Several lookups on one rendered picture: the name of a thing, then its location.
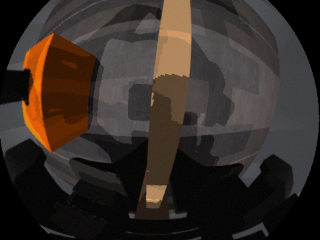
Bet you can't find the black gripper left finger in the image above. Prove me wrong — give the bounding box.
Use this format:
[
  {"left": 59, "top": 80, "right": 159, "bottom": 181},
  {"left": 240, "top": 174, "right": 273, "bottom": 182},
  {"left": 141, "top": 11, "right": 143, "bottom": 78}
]
[{"left": 69, "top": 139, "right": 149, "bottom": 214}]

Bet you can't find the long wooden rail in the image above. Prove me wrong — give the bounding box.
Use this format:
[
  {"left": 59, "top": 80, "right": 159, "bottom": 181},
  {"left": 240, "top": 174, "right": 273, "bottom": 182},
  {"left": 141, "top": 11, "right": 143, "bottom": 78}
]
[{"left": 146, "top": 0, "right": 192, "bottom": 208}]

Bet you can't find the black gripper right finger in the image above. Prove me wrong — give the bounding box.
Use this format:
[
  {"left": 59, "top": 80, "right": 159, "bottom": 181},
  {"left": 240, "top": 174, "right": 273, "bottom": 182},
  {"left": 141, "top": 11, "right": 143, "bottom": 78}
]
[{"left": 169, "top": 149, "right": 243, "bottom": 214}]

